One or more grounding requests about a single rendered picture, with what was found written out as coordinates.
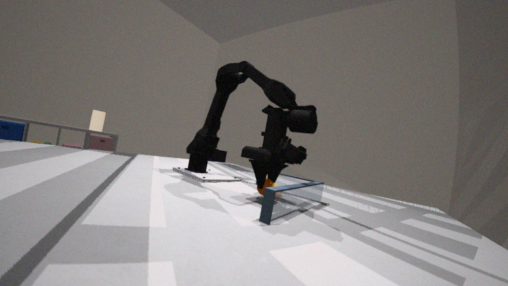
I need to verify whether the clear low walls forming corner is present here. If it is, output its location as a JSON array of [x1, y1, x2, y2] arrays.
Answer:
[[270, 175, 324, 224]]

